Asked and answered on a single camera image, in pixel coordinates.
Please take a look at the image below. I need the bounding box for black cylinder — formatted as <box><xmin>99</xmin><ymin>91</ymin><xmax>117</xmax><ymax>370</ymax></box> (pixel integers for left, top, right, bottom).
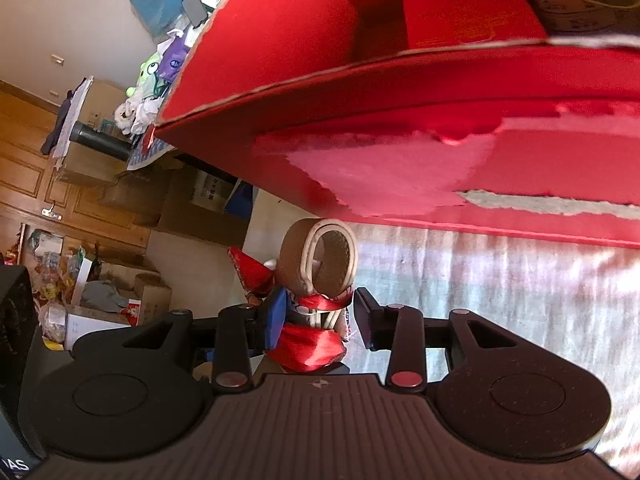
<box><xmin>69</xmin><ymin>122</ymin><xmax>133</xmax><ymax>161</ymax></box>

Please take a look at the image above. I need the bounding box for small red box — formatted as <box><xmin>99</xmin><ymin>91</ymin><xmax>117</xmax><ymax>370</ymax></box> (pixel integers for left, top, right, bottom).
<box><xmin>401</xmin><ymin>0</ymin><xmax>550</xmax><ymax>56</ymax></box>

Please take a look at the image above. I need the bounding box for tall cardboard box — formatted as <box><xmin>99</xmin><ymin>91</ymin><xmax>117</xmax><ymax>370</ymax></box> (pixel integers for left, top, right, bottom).
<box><xmin>52</xmin><ymin>77</ymin><xmax>126</xmax><ymax>186</ymax></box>

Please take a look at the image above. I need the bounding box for blue flat object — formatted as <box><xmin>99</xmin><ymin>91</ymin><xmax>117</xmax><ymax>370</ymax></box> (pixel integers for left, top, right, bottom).
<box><xmin>224</xmin><ymin>180</ymin><xmax>254</xmax><ymax>222</ymax></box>

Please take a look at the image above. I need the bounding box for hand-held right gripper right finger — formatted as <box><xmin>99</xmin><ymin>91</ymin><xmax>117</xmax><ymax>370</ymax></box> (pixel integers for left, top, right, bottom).
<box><xmin>352</xmin><ymin>287</ymin><xmax>518</xmax><ymax>393</ymax></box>

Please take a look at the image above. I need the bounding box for dark hanging garment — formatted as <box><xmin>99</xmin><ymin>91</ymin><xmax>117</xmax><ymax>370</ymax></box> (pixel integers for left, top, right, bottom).
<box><xmin>40</xmin><ymin>89</ymin><xmax>76</xmax><ymax>157</ymax></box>

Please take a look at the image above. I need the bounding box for dark phone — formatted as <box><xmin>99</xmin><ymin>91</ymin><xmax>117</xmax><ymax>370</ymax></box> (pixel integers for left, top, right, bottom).
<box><xmin>181</xmin><ymin>0</ymin><xmax>208</xmax><ymax>26</ymax></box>

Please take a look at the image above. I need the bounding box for purple white plush toy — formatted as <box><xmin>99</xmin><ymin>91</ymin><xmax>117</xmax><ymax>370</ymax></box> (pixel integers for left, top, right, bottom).
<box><xmin>157</xmin><ymin>35</ymin><xmax>193</xmax><ymax>82</ymax></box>

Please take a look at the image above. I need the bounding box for small open cardboard box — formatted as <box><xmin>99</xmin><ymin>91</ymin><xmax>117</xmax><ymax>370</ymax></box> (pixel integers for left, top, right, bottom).
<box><xmin>132</xmin><ymin>272</ymin><xmax>173</xmax><ymax>327</ymax></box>

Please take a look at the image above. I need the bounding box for large red cardboard box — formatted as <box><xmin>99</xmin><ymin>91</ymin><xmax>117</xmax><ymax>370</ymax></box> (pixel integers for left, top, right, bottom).
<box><xmin>152</xmin><ymin>0</ymin><xmax>640</xmax><ymax>251</ymax></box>

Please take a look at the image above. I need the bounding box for light crinkled printed blanket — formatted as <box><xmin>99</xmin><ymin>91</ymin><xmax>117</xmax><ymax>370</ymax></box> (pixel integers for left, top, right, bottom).
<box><xmin>345</xmin><ymin>222</ymin><xmax>640</xmax><ymax>478</ymax></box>

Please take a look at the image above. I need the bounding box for grey cloth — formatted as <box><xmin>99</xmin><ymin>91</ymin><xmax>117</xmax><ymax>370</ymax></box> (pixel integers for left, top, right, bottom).
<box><xmin>80</xmin><ymin>280</ymin><xmax>128</xmax><ymax>312</ymax></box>

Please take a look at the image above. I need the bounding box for pile of colourful clutter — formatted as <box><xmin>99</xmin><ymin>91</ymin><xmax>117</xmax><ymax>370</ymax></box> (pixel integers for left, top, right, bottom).
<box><xmin>20</xmin><ymin>230</ymin><xmax>96</xmax><ymax>351</ymax></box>

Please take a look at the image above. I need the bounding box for large brown cardboard box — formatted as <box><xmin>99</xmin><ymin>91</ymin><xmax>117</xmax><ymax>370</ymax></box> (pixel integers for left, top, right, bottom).
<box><xmin>100</xmin><ymin>157</ymin><xmax>251</xmax><ymax>247</ymax></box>

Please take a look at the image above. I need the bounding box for green plush toy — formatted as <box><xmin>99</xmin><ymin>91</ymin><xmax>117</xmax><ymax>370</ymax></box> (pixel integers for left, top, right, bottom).
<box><xmin>125</xmin><ymin>59</ymin><xmax>163</xmax><ymax>98</ymax></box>

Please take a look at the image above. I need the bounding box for wooden wardrobe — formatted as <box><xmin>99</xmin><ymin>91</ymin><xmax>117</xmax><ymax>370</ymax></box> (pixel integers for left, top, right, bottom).
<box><xmin>0</xmin><ymin>80</ymin><xmax>151</xmax><ymax>263</ymax></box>

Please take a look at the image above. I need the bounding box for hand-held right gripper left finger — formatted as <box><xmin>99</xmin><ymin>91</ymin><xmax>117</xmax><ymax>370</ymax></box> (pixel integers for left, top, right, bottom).
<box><xmin>120</xmin><ymin>287</ymin><xmax>288</xmax><ymax>393</ymax></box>

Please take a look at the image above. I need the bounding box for blue white patterned cloth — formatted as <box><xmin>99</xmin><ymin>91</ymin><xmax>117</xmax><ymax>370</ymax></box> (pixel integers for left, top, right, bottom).
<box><xmin>125</xmin><ymin>134</ymin><xmax>177</xmax><ymax>171</ymax></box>

